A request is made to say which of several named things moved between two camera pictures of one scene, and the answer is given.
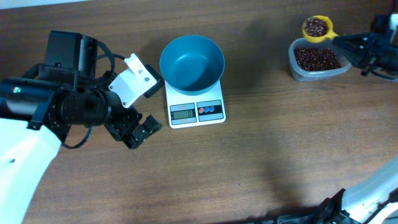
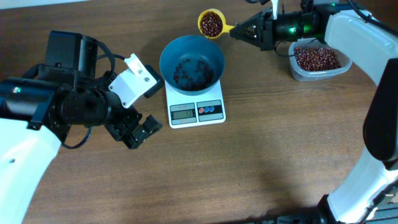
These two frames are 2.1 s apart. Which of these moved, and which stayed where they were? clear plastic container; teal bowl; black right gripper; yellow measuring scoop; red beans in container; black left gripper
Moved: black right gripper; yellow measuring scoop
Stayed: black left gripper; red beans in container; clear plastic container; teal bowl
